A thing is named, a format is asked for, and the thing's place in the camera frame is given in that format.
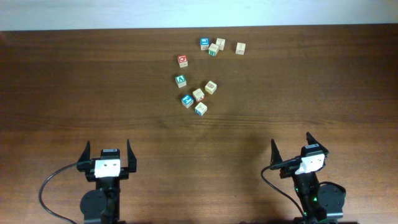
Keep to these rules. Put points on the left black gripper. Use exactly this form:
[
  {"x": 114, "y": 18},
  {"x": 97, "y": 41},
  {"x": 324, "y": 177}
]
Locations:
[{"x": 83, "y": 165}]

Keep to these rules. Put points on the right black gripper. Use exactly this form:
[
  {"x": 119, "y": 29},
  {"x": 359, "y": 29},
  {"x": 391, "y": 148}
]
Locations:
[{"x": 288, "y": 166}]

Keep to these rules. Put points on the blue number wooden block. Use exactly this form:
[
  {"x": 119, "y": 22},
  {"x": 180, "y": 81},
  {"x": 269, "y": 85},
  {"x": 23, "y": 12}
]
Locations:
[{"x": 187, "y": 101}]

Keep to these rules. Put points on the blue sided wooden block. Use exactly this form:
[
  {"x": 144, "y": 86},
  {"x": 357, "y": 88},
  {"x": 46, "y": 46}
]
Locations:
[{"x": 201, "y": 109}]

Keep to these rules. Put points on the yellow wooden block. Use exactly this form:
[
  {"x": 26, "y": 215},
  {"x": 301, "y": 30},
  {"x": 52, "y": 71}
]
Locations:
[{"x": 210, "y": 87}]

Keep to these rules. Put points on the red sided wooden block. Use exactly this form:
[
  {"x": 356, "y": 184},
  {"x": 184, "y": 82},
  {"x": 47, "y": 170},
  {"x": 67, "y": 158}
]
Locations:
[{"x": 198, "y": 95}]

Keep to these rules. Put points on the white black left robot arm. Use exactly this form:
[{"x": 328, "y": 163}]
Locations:
[{"x": 102, "y": 205}]

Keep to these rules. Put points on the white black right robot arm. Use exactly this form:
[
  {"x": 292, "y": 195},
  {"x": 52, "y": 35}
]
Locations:
[{"x": 320, "y": 202}]

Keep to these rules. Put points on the green V wooden block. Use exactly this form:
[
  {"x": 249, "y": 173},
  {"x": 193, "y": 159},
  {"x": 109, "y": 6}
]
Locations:
[{"x": 181, "y": 81}]

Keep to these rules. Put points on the plain wooden block rightmost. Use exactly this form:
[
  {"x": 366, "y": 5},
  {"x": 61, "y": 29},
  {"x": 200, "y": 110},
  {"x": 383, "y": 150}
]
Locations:
[{"x": 240, "y": 48}]

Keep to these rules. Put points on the plain wooden block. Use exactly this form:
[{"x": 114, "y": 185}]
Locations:
[
  {"x": 240, "y": 48},
  {"x": 220, "y": 43}
]

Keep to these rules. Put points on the red top wooden block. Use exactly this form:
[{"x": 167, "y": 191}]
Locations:
[{"x": 182, "y": 61}]

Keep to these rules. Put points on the green letter wooden block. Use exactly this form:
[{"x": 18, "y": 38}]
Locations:
[{"x": 213, "y": 49}]

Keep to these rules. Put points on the plain wooden block far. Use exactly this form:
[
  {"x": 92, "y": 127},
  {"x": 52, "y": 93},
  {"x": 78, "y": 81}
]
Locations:
[{"x": 220, "y": 43}]

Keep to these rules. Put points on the blue top wooden block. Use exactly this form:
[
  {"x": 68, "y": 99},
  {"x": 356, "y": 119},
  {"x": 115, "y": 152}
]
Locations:
[{"x": 204, "y": 43}]

